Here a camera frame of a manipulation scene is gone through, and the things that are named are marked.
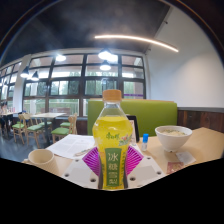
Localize green upholstered bench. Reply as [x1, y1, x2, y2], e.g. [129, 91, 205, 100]
[87, 98, 179, 138]

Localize white ribbed mug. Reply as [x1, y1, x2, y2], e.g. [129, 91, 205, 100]
[27, 148, 61, 176]

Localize wooden chairs with green seats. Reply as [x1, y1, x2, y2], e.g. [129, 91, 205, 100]
[11, 112, 79, 150]

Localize yellow drink bottle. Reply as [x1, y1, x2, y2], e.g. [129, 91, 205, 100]
[91, 89, 134, 191]

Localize long linear ceiling light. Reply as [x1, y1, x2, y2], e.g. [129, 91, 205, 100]
[94, 34, 180, 54]

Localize dark-framed window wall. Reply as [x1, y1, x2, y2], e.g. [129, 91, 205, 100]
[0, 53, 148, 118]

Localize white paper slip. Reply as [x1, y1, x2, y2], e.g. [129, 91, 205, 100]
[175, 150, 198, 167]

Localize small blue-capped bottle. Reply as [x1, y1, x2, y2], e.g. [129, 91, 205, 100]
[141, 133, 150, 153]

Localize white bowl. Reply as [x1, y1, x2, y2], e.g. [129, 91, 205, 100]
[154, 125, 194, 154]

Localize light wooden dining table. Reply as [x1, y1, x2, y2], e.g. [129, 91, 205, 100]
[30, 112, 68, 145]

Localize reddish printed card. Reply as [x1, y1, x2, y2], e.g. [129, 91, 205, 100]
[165, 161, 185, 175]

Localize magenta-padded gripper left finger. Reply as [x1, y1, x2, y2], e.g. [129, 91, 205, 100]
[61, 146, 101, 190]

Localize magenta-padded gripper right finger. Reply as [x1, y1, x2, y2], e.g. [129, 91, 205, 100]
[124, 144, 165, 190]

